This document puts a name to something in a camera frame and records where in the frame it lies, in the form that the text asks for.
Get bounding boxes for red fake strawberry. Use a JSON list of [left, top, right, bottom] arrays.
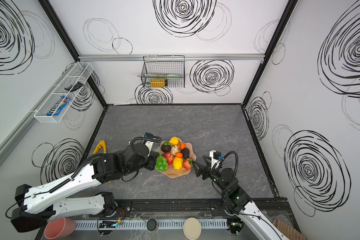
[[183, 158, 193, 170]]

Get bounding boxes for yellow fake lemon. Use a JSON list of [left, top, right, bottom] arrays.
[[173, 157, 184, 171]]

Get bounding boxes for dark fake avocado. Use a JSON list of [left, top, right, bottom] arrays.
[[181, 148, 190, 160]]

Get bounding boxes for green fake grapes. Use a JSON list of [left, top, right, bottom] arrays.
[[155, 155, 168, 172]]

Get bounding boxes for orange fake tangerine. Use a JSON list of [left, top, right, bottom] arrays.
[[175, 152, 183, 159], [178, 142, 185, 150]]

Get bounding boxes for pink scalloped fruit bowl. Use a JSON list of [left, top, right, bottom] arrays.
[[159, 137, 197, 179]]

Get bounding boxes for dark fake mangosteen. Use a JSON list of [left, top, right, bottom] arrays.
[[161, 141, 172, 153]]

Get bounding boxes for red fake apple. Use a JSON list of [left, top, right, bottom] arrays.
[[164, 152, 175, 166]]

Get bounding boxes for small yellow fake pear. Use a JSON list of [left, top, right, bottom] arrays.
[[169, 137, 180, 146]]

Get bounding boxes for beige fake pear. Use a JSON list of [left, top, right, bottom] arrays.
[[171, 145, 181, 156]]

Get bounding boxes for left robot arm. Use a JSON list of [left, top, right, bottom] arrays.
[[6, 133, 162, 233]]

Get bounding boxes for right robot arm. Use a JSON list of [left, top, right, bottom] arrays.
[[193, 151, 288, 240]]

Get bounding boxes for yellow kitchen tongs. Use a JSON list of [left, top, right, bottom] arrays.
[[93, 140, 107, 155]]

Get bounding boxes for cream round lid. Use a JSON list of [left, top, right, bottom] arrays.
[[183, 218, 202, 240]]

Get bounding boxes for black round cap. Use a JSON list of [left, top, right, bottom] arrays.
[[147, 219, 158, 231]]

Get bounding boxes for yellow sponge in basket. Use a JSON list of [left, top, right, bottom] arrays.
[[150, 78, 167, 88]]

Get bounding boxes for striped brown cloth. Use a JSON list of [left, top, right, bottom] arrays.
[[273, 219, 306, 240]]

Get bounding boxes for black remote control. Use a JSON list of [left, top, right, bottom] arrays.
[[65, 82, 84, 93]]

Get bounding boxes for blue candy packet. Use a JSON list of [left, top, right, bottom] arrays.
[[47, 96, 71, 116]]

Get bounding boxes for pink plastic cup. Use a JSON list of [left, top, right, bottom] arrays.
[[44, 218, 76, 240]]

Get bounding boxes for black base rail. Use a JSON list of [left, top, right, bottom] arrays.
[[116, 198, 292, 217]]

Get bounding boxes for white cable duct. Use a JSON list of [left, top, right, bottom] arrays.
[[74, 219, 229, 231]]

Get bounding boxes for black wire wall basket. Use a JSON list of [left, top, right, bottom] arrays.
[[138, 55, 186, 88]]

